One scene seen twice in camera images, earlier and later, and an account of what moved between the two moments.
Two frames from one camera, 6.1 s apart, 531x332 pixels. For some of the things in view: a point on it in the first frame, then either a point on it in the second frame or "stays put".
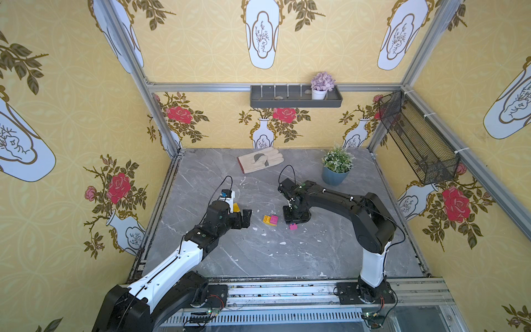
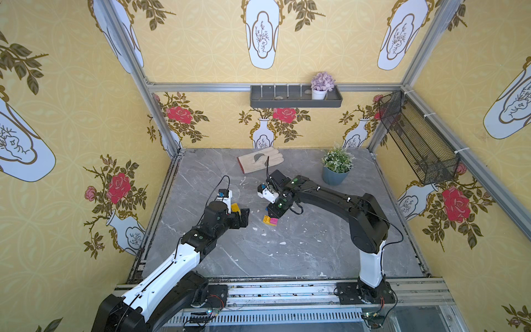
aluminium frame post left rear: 113,19 stays put
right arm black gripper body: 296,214 to 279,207
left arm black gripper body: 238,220 stays put
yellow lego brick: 267,220 stays put
